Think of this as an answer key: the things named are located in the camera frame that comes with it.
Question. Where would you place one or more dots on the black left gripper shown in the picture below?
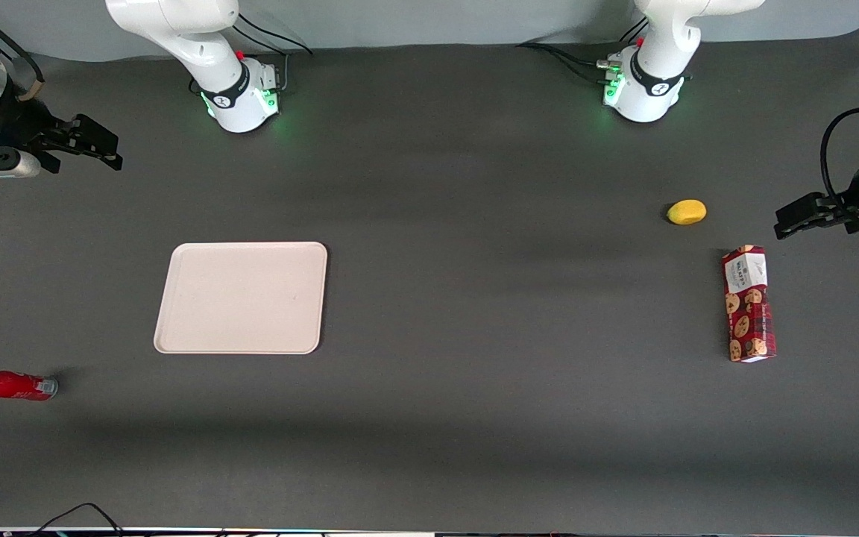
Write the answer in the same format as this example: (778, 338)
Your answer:
(857, 188)

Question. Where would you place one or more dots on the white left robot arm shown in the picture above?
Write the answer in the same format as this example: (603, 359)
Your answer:
(661, 60)

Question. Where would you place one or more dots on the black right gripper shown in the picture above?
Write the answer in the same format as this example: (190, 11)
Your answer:
(18, 125)

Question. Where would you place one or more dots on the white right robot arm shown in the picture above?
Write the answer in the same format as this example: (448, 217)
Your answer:
(198, 45)

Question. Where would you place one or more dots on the yellow lemon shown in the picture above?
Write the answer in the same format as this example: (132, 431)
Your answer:
(687, 212)

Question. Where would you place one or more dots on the beige plastic tray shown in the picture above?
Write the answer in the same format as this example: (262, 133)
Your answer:
(241, 297)

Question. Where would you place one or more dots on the red coke bottle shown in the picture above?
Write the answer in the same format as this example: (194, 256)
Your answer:
(12, 385)

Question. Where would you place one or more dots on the red cookie box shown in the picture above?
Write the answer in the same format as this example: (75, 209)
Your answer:
(749, 304)

